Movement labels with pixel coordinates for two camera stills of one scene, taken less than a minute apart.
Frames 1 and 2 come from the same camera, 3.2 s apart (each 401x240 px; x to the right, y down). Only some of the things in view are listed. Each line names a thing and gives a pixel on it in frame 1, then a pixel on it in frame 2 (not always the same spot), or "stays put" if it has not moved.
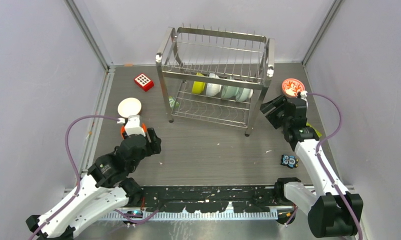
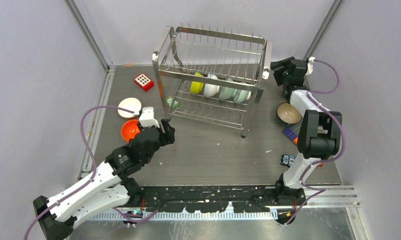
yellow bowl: (198, 87) stays put
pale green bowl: (244, 94) stays put
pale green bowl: (227, 92) stays put
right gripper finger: (275, 118) -> (280, 75)
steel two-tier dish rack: (214, 76) stays put
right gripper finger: (269, 105) -> (276, 64)
